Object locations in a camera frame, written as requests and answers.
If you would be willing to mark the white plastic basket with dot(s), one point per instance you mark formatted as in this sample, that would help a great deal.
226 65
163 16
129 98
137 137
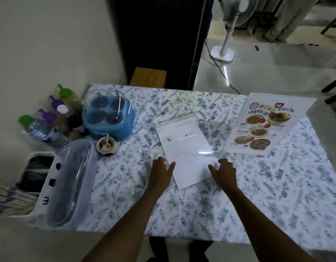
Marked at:
49 166

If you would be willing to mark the purple cap sauce bottle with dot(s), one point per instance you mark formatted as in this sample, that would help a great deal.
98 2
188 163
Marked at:
49 117
55 102

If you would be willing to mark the person's legs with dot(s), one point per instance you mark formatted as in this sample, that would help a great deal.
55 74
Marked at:
181 251

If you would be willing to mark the green cap water bottle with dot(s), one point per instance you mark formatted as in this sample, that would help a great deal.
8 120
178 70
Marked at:
42 132

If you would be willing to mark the light wooden stool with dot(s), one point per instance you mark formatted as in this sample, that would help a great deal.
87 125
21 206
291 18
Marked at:
147 77

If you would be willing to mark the clear plastic lidded container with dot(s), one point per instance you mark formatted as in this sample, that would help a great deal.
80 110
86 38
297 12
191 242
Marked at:
69 182

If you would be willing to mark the white standing fan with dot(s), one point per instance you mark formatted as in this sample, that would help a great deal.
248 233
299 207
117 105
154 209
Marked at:
228 38

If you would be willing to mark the menu paper with large dishes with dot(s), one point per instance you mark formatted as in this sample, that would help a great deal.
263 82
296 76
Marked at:
266 125

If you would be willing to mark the person's right forearm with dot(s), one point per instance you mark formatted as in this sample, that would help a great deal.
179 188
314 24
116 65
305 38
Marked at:
260 229

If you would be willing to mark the beige curtain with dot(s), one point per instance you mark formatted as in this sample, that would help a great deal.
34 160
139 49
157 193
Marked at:
288 19

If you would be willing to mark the green cap sauce bottle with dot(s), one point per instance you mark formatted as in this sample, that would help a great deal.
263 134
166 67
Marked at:
69 98

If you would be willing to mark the person's left hand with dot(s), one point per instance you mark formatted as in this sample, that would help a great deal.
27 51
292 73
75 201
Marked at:
159 174

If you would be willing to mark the person's right hand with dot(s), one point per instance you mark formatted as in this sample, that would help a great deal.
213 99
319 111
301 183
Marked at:
225 175

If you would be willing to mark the menu paper with red lanterns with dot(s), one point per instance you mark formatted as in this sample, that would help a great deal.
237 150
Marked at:
189 160

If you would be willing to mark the striped cloth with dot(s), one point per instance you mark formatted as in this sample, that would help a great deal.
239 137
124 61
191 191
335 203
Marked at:
6 200

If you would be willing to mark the blue condiment caddy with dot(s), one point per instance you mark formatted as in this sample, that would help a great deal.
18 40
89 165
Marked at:
107 129

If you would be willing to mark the black refrigerator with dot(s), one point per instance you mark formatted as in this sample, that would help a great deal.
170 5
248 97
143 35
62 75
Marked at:
157 38

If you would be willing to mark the table with floral cloth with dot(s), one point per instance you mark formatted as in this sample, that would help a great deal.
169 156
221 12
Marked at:
266 193

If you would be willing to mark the person's left forearm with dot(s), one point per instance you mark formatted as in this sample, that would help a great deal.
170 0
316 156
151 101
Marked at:
129 229

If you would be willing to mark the small ceramic bowl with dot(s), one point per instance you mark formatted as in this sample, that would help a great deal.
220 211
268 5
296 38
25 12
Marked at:
106 145

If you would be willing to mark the white cap dark bottle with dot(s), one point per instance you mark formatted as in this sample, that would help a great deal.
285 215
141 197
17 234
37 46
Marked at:
72 118

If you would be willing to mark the dark wooden chair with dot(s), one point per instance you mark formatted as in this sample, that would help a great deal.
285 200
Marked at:
334 23

